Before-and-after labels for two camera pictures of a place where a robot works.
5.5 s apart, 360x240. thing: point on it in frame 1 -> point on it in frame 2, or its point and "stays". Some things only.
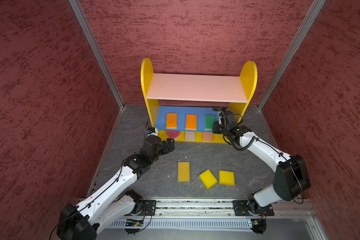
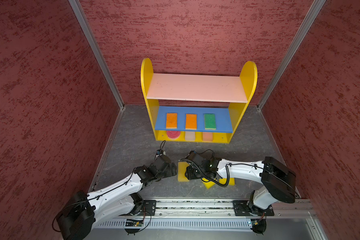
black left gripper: x=171 y=145 -> x=171 y=170
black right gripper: x=215 y=126 -> x=189 y=170
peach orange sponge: x=207 y=136 stays
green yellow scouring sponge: x=209 y=119 stays
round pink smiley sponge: x=173 y=134 stays
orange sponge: x=171 y=120 stays
